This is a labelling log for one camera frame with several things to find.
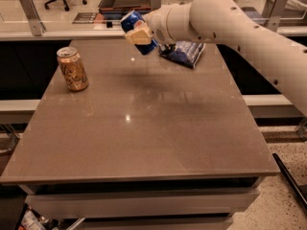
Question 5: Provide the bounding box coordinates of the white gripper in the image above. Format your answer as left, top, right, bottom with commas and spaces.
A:
125, 4, 184, 45

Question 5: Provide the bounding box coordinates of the blue pepsi can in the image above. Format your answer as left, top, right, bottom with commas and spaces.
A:
120, 11, 157, 55

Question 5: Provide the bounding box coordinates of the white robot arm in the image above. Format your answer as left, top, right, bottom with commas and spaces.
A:
125, 0, 307, 115

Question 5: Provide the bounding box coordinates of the gold soda can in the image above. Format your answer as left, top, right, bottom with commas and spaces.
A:
57, 46, 89, 91

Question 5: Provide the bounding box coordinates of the blue chip bag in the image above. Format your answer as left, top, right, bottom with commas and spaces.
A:
158, 41, 205, 69

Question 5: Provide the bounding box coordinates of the black pole on floor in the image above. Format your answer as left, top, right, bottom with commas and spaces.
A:
272, 153, 307, 212

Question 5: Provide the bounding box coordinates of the left metal glass bracket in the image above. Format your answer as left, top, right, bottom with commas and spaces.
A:
19, 0, 45, 36

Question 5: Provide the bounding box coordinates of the right metal glass bracket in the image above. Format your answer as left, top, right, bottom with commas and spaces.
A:
262, 0, 288, 32

